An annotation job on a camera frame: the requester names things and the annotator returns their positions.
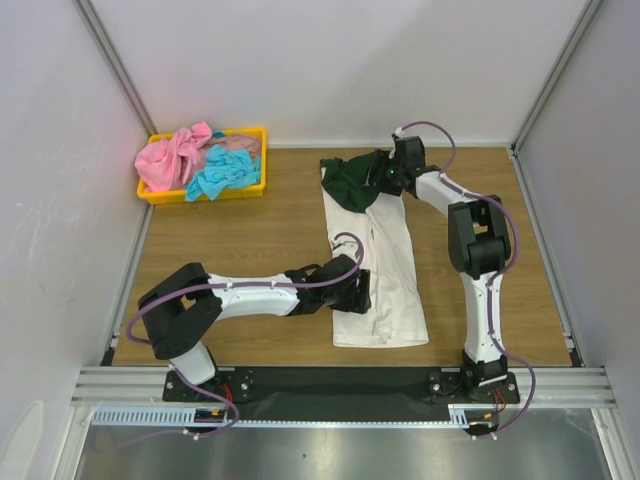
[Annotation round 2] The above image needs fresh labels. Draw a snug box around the white green raglan t-shirt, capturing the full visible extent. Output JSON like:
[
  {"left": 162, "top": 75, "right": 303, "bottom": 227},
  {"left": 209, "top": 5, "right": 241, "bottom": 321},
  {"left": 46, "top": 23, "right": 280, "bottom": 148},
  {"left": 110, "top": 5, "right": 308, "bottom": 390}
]
[{"left": 320, "top": 153, "right": 429, "bottom": 348}]

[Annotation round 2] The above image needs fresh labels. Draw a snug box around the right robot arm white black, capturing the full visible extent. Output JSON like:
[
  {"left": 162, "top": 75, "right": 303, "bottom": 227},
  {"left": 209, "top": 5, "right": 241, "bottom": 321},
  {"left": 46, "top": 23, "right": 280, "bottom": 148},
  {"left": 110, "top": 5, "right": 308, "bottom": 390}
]
[{"left": 367, "top": 133, "right": 512, "bottom": 402}]

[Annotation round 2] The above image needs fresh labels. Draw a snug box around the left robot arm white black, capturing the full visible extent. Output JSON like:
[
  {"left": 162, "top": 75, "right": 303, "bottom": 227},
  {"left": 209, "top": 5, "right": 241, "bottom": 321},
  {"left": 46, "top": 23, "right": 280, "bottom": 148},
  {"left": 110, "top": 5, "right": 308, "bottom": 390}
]
[{"left": 136, "top": 254, "right": 371, "bottom": 400}]

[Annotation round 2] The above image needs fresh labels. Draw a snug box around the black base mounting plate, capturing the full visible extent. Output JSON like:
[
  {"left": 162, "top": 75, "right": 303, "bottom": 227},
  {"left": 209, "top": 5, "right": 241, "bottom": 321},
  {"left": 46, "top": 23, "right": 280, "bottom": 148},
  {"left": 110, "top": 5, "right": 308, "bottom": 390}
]
[{"left": 163, "top": 366, "right": 521, "bottom": 422}]

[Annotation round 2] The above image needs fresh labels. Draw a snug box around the mauve t-shirt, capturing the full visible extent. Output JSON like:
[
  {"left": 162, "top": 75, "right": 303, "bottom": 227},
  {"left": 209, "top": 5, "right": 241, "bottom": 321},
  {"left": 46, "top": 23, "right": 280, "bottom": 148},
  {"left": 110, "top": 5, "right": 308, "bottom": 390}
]
[{"left": 205, "top": 131, "right": 262, "bottom": 157}]

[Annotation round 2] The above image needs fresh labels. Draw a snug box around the cyan t-shirt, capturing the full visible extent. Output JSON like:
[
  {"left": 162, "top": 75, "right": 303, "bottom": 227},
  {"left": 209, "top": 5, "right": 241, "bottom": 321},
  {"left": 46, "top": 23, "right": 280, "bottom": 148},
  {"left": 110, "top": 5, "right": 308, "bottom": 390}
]
[{"left": 185, "top": 145, "right": 262, "bottom": 202}]

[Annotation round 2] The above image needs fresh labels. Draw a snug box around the yellow plastic bin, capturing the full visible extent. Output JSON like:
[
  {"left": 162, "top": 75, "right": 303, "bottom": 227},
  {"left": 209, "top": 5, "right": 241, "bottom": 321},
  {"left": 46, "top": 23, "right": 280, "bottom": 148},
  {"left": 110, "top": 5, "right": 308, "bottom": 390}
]
[{"left": 137, "top": 128, "right": 267, "bottom": 205}]

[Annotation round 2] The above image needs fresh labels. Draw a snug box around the pink t-shirt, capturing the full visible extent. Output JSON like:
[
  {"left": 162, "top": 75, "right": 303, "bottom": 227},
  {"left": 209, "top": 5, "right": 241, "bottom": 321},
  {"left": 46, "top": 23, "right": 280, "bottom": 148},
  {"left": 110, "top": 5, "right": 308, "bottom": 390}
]
[{"left": 134, "top": 122, "right": 213, "bottom": 193}]

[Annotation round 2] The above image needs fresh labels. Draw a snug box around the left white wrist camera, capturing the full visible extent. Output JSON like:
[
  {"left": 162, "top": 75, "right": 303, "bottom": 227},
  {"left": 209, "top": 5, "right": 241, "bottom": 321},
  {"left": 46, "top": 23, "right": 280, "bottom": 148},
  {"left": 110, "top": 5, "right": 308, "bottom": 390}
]
[{"left": 332, "top": 238, "right": 358, "bottom": 255}]

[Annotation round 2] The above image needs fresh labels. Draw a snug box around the white slotted cable duct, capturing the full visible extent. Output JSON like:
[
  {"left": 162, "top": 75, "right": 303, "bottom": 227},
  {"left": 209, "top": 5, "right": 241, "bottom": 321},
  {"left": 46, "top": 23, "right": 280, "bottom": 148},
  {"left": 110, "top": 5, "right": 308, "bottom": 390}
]
[{"left": 93, "top": 403, "right": 495, "bottom": 429}]

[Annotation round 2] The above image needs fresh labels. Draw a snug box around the right aluminium frame post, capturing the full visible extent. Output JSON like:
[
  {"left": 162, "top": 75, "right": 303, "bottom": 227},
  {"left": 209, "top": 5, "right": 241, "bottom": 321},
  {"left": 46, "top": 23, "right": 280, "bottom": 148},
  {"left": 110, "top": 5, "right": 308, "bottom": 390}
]
[{"left": 510, "top": 0, "right": 606, "bottom": 152}]

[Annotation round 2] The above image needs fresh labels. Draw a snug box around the aluminium frame post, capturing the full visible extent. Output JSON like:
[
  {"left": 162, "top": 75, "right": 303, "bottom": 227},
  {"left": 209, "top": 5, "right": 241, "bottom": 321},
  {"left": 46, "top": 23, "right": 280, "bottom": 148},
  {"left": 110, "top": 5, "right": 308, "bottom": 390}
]
[
  {"left": 510, "top": 0, "right": 606, "bottom": 152},
  {"left": 71, "top": 0, "right": 158, "bottom": 136}
]

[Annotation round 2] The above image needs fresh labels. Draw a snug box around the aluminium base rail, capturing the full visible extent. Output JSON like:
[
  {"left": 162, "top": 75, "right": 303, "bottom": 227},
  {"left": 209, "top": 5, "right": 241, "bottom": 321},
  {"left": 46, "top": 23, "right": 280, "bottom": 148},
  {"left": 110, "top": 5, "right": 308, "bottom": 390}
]
[{"left": 72, "top": 366, "right": 617, "bottom": 409}]

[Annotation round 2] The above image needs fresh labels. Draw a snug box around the left aluminium frame post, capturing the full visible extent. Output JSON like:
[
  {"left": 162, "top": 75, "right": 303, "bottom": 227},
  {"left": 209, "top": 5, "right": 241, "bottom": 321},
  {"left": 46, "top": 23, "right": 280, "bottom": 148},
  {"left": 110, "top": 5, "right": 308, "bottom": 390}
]
[{"left": 71, "top": 0, "right": 158, "bottom": 136}]

